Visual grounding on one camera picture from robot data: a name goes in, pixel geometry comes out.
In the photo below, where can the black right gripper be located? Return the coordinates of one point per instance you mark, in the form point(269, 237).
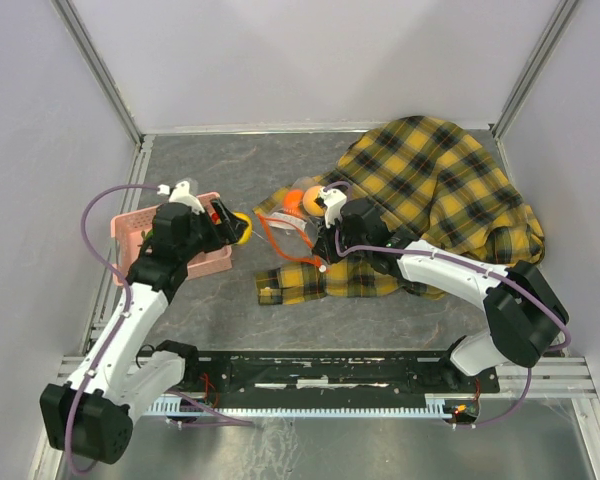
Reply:
point(323, 246)

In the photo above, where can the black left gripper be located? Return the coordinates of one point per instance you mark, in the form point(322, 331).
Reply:
point(227, 231)

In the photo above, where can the orange-yellow fake peach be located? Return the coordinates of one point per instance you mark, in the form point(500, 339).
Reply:
point(310, 201)

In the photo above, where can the clear zip top bag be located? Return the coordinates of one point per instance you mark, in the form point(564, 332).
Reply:
point(291, 233)

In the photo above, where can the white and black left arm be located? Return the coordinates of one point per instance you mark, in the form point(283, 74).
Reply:
point(94, 412)

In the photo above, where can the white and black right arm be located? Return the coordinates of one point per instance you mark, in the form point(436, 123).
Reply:
point(525, 319)

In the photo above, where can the orange fake tangerine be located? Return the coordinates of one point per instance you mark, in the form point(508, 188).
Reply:
point(293, 200)

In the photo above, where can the pink perforated plastic basket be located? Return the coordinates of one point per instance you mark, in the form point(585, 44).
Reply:
point(130, 235)

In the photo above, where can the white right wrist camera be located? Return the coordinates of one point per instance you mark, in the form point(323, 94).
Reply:
point(333, 200)

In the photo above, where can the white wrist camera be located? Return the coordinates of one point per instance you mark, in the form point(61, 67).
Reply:
point(184, 192)
point(333, 200)

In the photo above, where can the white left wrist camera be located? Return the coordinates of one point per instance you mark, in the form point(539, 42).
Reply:
point(184, 192)

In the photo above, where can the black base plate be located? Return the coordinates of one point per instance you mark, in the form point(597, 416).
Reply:
point(339, 380)

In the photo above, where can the light blue cable duct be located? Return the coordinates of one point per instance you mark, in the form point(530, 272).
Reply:
point(173, 406)

